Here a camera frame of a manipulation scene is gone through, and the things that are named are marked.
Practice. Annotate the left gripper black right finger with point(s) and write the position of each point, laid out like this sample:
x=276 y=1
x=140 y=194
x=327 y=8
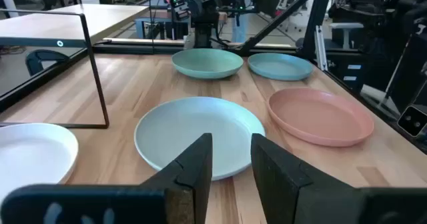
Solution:
x=280 y=184

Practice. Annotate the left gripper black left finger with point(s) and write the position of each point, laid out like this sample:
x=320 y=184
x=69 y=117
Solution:
x=187 y=170

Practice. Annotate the beige plate aloft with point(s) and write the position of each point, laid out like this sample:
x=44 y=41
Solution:
x=187 y=127

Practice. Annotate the terracotta plate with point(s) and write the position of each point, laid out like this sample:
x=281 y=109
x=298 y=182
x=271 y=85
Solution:
x=317 y=117

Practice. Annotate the green plate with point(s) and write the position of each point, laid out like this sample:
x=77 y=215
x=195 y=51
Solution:
x=207 y=62

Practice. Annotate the teal plate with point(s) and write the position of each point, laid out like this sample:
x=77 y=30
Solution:
x=280 y=66

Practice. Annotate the beige plate stack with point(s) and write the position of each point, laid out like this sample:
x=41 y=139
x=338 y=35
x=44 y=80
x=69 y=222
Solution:
x=30 y=154

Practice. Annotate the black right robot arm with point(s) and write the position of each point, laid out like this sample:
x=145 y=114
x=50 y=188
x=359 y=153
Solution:
x=203 y=17

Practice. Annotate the silver metal bracket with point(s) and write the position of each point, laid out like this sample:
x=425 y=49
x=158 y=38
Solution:
x=321 y=50

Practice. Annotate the small black camera box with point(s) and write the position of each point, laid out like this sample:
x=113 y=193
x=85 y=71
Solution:
x=412 y=120

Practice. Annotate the black aluminium rig frame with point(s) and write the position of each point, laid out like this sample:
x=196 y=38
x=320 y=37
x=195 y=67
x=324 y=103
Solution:
x=317 y=17

